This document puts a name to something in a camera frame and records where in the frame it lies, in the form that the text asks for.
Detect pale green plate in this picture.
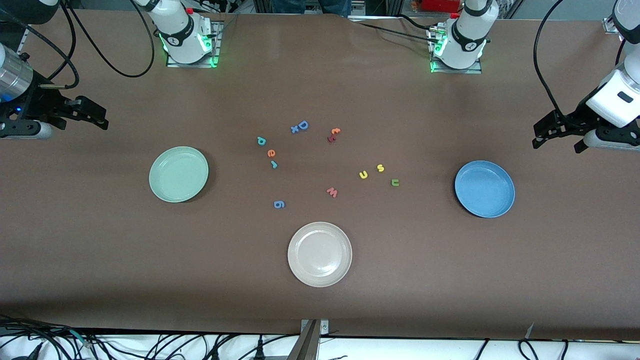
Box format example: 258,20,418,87
148,146,210,204

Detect long black arm cable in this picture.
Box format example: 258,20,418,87
533,0,578,121
60,0,156,79

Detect red box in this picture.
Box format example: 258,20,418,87
419,0,463,13

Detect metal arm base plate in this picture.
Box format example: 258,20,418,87
429,27,483,75
166,20,223,68

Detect metal post with bracket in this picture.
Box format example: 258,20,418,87
287,319,330,360

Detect black cables on table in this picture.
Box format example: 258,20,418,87
350,15,441,45

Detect person in blue jeans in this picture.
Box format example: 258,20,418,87
270,0,353,18

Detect table cover sheet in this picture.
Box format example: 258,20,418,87
0,9,640,341

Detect green tipped cable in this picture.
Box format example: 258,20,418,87
69,329,96,349

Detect blue plate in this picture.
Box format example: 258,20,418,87
454,160,516,219

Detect beige plate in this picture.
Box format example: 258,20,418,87
287,221,353,288

